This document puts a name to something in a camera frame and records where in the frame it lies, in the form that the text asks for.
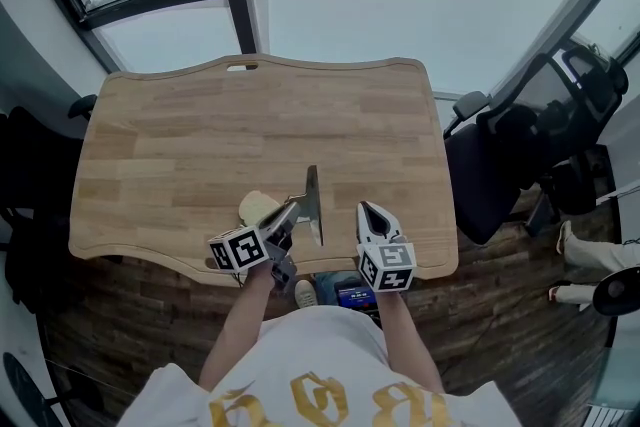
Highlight black round stand base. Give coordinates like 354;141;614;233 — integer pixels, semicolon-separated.
1;351;53;427

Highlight grey metal object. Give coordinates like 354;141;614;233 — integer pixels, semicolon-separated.
284;164;326;248

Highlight black padded chair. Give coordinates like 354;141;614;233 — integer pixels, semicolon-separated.
0;93;99;316

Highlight person's left forearm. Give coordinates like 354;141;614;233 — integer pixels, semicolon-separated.
198;264;277;392

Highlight person's right forearm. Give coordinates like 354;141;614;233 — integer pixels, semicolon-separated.
377;288;447;396

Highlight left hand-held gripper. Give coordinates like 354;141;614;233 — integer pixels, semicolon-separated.
207;200;303;292

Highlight device with blue screen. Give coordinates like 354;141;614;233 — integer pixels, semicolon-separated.
333;281;380;312

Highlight white shirt with gold print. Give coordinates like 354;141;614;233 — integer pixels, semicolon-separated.
116;304;524;427

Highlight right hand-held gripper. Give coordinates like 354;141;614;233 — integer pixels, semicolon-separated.
355;200;418;294

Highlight round beige bread piece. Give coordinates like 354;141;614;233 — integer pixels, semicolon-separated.
238;189;281;227

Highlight white ribbed radiator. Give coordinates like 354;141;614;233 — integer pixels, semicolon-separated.
583;403;640;427

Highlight black mesh office chair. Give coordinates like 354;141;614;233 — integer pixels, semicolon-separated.
441;43;630;247

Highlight person's blue jeans leg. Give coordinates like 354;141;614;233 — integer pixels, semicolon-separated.
313;270;362;307

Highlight person's white shoe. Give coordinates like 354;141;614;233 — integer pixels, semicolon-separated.
294;279;318;310

